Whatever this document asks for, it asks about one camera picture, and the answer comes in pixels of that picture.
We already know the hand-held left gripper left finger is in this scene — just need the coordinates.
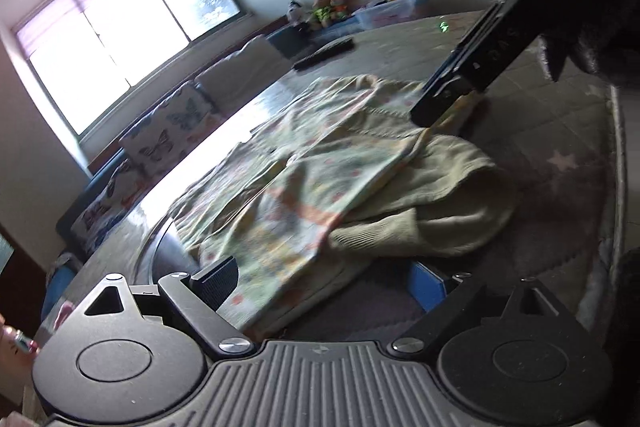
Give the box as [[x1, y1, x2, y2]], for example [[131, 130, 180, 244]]
[[81, 255, 254, 356]]

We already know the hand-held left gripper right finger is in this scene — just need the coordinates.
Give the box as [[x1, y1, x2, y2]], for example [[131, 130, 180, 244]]
[[391, 260, 577, 356]]

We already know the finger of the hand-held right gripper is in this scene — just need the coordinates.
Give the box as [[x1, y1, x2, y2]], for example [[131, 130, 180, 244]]
[[410, 74, 489, 128]]

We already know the green floral jacket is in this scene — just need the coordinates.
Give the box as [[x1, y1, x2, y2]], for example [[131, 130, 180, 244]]
[[169, 74, 517, 329]]

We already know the clear plastic storage box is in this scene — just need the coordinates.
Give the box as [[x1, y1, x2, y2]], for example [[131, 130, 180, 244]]
[[352, 0, 431, 30]]

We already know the black remote control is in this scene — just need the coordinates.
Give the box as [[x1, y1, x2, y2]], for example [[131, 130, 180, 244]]
[[293, 36, 355, 72]]

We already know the butterfly print seat cushion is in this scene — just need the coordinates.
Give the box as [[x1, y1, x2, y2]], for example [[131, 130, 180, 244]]
[[69, 159, 152, 256]]

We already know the brown plush bear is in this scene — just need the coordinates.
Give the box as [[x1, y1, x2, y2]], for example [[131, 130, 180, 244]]
[[308, 0, 335, 30]]

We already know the blue sofa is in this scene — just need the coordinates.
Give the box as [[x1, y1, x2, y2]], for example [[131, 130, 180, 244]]
[[42, 18, 362, 319]]

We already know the butterfly print back cushion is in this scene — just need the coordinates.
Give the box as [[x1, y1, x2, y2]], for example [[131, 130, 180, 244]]
[[119, 80, 222, 180]]

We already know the plain grey cushion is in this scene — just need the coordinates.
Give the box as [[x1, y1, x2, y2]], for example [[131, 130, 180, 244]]
[[194, 35, 294, 118]]

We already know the pink water bottle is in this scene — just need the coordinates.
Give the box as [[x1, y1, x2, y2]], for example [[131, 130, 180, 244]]
[[0, 314, 39, 356]]

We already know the window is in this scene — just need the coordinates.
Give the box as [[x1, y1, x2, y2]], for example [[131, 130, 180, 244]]
[[12, 0, 252, 138]]

